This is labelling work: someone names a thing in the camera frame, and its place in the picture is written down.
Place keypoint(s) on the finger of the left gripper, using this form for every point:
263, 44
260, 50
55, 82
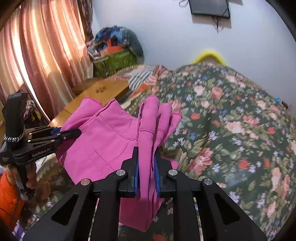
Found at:
55, 130
67, 135

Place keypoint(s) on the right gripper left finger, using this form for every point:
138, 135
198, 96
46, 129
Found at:
90, 210

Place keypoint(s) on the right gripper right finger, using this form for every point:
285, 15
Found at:
201, 209

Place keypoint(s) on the pink pants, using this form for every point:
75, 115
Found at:
108, 137

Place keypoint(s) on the orange sleeve forearm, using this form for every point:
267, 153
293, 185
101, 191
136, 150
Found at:
11, 203

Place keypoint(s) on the left hand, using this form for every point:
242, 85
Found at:
11, 173

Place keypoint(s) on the wooden lap desk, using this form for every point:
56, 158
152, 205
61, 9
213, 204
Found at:
102, 90

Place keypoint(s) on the green storage basket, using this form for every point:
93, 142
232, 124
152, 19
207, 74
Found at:
109, 65

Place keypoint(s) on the pink striped curtain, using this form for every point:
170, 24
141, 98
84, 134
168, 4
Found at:
43, 52

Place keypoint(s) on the striped patchwork blanket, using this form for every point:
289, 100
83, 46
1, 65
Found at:
140, 78

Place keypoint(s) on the floral bed cover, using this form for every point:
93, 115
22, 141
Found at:
233, 132

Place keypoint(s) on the pile of clothes on basket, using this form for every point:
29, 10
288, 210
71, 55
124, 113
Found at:
111, 40

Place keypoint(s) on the yellow foam headboard tube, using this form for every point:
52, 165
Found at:
210, 55

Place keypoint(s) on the wall mounted black screen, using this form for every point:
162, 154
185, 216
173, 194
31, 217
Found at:
210, 8

